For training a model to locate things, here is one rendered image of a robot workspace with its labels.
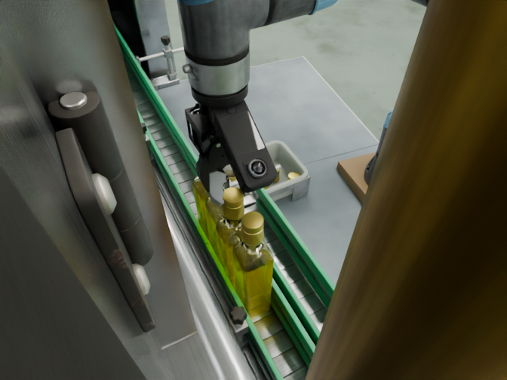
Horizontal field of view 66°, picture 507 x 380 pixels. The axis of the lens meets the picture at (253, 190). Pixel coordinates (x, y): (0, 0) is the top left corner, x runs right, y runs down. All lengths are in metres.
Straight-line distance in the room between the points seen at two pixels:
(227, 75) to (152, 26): 1.15
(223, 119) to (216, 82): 0.05
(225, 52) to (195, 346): 0.31
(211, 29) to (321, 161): 0.90
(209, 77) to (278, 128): 0.94
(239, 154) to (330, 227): 0.67
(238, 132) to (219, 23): 0.13
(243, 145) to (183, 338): 0.31
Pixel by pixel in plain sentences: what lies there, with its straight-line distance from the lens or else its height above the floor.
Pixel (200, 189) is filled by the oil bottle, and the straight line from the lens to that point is 0.73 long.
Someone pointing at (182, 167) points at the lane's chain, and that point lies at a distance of 1.07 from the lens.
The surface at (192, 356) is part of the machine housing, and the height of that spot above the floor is 1.43.
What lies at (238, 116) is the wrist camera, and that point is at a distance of 0.49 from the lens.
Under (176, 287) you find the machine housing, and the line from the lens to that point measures 0.17.
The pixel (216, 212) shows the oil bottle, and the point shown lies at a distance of 0.69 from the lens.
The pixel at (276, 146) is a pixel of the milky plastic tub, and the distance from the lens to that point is 1.20.
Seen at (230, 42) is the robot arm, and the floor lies 1.42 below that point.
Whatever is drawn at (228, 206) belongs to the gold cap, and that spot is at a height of 1.15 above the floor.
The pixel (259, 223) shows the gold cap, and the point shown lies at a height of 1.16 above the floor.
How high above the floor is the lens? 1.62
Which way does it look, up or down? 48 degrees down
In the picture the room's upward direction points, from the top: straight up
